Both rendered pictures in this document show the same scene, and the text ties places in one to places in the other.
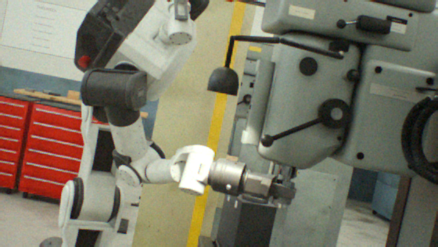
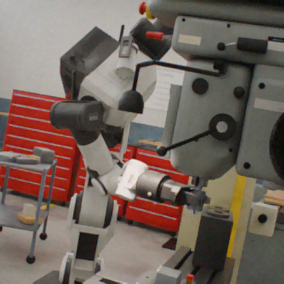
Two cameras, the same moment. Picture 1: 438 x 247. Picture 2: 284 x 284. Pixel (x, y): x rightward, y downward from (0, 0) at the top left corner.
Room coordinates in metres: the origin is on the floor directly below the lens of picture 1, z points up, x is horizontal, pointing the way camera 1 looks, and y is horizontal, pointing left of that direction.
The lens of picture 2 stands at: (0.10, -0.56, 1.46)
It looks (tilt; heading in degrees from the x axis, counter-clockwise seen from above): 3 degrees down; 23
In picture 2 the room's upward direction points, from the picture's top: 10 degrees clockwise
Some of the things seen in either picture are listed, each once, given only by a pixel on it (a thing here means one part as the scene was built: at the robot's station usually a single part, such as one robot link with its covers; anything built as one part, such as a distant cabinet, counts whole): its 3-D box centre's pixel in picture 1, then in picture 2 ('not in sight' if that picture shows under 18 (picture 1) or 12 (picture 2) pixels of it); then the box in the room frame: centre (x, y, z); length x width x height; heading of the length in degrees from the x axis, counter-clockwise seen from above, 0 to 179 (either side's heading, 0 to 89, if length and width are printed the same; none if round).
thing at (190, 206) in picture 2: (283, 193); (196, 201); (1.44, -0.20, 1.23); 0.05 x 0.05 x 0.05
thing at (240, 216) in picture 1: (245, 221); (213, 234); (1.93, -0.16, 1.04); 0.22 x 0.12 x 0.20; 13
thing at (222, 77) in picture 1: (224, 80); (132, 101); (1.33, 0.00, 1.48); 0.07 x 0.07 x 0.06
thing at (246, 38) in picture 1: (258, 39); (146, 64); (1.26, -0.05, 1.58); 0.17 x 0.01 x 0.01; 37
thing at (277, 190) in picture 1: (282, 191); (191, 199); (1.41, -0.19, 1.24); 0.06 x 0.02 x 0.03; 78
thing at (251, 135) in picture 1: (258, 102); (172, 121); (1.43, -0.09, 1.45); 0.04 x 0.04 x 0.21; 7
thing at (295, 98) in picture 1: (304, 102); (212, 119); (1.44, -0.20, 1.47); 0.21 x 0.19 x 0.32; 7
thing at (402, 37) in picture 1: (335, 22); (239, 48); (1.44, -0.24, 1.68); 0.34 x 0.24 x 0.10; 97
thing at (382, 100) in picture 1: (375, 116); (280, 132); (1.46, -0.39, 1.47); 0.24 x 0.19 x 0.26; 7
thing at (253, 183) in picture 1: (249, 183); (169, 191); (1.46, -0.11, 1.24); 0.13 x 0.12 x 0.10; 168
